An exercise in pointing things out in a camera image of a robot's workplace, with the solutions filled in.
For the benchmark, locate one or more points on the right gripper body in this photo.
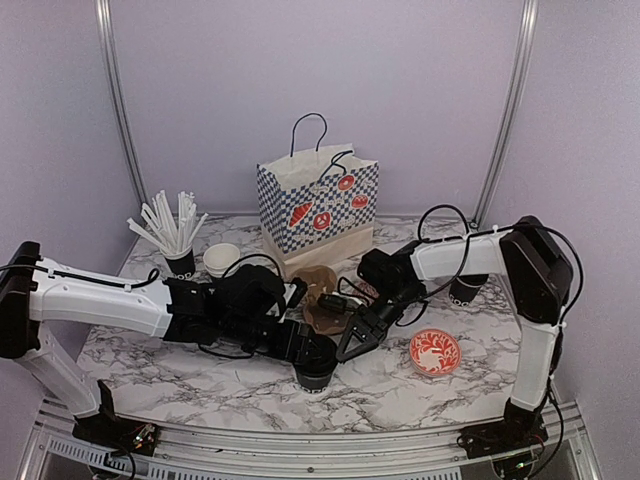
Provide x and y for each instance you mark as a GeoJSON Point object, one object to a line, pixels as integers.
{"type": "Point", "coordinates": [375, 325]}

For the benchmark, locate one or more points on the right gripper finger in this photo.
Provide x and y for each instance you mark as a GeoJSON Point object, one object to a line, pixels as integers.
{"type": "Point", "coordinates": [373, 341]}
{"type": "Point", "coordinates": [351, 344]}

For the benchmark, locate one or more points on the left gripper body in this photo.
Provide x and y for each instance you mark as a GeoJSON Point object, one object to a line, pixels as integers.
{"type": "Point", "coordinates": [284, 348]}

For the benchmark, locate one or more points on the black paper coffee cup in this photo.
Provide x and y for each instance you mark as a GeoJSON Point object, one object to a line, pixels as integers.
{"type": "Point", "coordinates": [464, 288]}

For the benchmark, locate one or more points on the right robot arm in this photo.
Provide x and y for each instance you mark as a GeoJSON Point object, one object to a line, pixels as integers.
{"type": "Point", "coordinates": [542, 274]}

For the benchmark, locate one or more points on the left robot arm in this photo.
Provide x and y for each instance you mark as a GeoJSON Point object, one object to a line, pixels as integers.
{"type": "Point", "coordinates": [246, 307]}

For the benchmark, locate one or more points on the checkered paper takeout bag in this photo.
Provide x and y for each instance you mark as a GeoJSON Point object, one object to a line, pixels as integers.
{"type": "Point", "coordinates": [317, 206]}

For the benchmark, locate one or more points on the red patterned bowl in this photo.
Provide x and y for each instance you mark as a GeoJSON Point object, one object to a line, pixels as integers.
{"type": "Point", "coordinates": [365, 289]}

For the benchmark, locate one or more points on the cardboard cup carrier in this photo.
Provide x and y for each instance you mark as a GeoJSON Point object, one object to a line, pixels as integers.
{"type": "Point", "coordinates": [320, 280]}

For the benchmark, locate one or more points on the red floral bowl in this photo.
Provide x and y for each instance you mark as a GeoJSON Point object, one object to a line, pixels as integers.
{"type": "Point", "coordinates": [434, 353]}

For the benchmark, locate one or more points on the stack of paper cups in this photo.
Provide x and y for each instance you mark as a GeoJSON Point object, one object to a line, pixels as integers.
{"type": "Point", "coordinates": [218, 258]}

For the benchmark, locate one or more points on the black cup holding straws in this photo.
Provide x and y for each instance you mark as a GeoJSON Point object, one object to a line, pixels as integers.
{"type": "Point", "coordinates": [182, 264]}

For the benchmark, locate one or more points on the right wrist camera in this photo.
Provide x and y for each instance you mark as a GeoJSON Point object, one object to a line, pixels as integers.
{"type": "Point", "coordinates": [338, 304]}

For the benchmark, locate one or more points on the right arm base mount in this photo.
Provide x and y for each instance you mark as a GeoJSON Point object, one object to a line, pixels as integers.
{"type": "Point", "coordinates": [499, 437]}

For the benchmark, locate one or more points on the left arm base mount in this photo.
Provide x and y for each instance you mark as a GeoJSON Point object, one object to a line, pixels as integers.
{"type": "Point", "coordinates": [107, 429]}

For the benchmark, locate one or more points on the aluminium front rail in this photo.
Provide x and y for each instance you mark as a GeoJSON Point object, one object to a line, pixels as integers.
{"type": "Point", "coordinates": [189, 452]}

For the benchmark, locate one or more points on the right aluminium frame post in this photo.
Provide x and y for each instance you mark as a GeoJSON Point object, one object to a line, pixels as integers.
{"type": "Point", "coordinates": [515, 90]}

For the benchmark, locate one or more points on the aluminium frame post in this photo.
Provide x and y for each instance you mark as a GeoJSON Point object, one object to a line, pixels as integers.
{"type": "Point", "coordinates": [109, 51]}
{"type": "Point", "coordinates": [515, 90]}

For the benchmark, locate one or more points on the left aluminium frame post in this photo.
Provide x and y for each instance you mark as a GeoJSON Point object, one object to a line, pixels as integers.
{"type": "Point", "coordinates": [109, 51]}

